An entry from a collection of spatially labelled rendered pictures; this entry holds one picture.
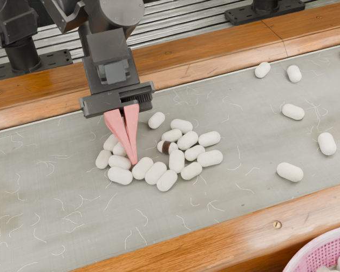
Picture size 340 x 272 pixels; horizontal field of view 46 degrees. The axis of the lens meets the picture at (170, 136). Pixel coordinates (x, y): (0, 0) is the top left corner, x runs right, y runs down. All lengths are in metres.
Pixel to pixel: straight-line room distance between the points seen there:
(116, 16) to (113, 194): 0.23
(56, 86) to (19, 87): 0.07
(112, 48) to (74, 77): 0.26
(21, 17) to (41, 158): 0.34
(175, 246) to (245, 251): 0.08
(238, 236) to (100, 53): 0.26
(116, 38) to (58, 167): 0.22
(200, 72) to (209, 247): 0.36
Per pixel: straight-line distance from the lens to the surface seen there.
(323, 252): 0.49
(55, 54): 0.99
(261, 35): 0.80
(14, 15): 0.86
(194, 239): 0.46
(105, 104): 0.53
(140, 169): 0.54
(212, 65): 0.73
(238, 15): 1.06
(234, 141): 0.60
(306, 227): 0.48
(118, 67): 0.47
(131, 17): 0.51
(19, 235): 0.54
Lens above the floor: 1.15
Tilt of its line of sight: 43 degrees down
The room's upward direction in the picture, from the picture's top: 6 degrees counter-clockwise
